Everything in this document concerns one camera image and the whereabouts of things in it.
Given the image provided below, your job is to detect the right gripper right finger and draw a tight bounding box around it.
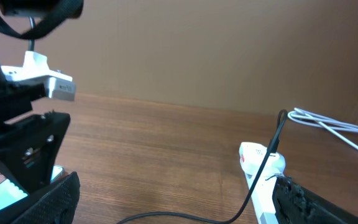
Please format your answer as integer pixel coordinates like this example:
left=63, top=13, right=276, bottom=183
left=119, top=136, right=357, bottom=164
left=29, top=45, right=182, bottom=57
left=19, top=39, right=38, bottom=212
left=272, top=176, right=358, bottom=224

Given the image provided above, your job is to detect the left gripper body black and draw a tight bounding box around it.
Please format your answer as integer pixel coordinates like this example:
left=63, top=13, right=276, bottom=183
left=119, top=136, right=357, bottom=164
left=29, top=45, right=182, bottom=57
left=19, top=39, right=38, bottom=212
left=0, top=82, right=71, bottom=167

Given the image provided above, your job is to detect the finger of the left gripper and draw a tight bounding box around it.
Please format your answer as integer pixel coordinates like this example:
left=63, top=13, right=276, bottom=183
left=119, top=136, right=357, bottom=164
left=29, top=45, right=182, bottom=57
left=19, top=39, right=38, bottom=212
left=0, top=118, right=70, bottom=194

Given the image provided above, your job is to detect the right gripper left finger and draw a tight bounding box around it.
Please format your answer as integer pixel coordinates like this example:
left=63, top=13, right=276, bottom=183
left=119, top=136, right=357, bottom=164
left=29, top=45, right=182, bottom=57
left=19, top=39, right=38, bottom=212
left=0, top=172, right=80, bottom=224

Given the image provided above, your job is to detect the blue screen Galaxy smartphone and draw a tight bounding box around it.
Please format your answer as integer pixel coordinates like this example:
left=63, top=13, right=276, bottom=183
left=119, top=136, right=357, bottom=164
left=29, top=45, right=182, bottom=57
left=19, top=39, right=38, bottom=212
left=0, top=164, right=65, bottom=220

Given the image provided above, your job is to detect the black USB charging cable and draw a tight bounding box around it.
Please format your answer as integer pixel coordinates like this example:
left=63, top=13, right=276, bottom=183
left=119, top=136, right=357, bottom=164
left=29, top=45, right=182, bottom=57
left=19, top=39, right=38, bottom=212
left=116, top=109, right=289, bottom=224

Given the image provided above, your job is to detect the white USB charger plug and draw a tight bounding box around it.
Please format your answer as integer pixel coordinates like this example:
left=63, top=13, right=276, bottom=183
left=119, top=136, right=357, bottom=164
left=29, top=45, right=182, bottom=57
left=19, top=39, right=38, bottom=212
left=254, top=149, right=286, bottom=175

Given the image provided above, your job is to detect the white power strip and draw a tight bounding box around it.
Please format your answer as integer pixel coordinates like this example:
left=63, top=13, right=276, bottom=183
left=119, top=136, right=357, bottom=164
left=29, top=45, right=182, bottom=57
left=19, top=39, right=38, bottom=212
left=239, top=142, right=283, bottom=224

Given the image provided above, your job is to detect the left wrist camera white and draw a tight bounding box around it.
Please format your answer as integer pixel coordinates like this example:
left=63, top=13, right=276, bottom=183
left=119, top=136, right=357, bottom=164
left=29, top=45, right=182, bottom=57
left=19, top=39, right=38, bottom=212
left=1, top=50, right=76, bottom=101

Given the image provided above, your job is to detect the white power strip cord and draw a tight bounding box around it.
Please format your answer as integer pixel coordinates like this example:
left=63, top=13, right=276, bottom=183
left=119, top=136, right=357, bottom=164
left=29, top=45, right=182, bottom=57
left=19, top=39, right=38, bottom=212
left=287, top=107, right=358, bottom=170

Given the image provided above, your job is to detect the left camera black cable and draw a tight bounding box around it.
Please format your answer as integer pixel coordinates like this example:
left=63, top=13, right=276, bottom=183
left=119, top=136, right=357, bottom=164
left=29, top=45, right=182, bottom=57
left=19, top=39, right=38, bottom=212
left=0, top=0, right=85, bottom=52

